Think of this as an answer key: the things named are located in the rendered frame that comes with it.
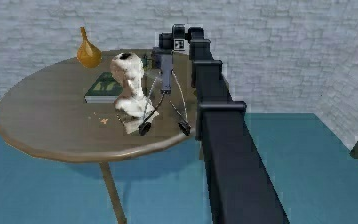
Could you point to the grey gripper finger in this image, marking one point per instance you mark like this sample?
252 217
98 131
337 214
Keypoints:
183 110
149 106

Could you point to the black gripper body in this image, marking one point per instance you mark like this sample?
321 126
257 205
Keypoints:
166 68

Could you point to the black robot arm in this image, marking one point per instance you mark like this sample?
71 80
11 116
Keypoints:
233 150

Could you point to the white bust of a man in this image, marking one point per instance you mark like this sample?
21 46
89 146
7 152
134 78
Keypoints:
128 85

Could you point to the small green object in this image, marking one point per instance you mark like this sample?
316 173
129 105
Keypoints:
145 61

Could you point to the green book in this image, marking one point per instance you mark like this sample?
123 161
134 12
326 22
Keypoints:
104 88

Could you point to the round brown wooden table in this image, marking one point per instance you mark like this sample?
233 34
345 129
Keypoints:
87 110

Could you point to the golden brown vase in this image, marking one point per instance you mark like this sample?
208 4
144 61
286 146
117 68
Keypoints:
88 53

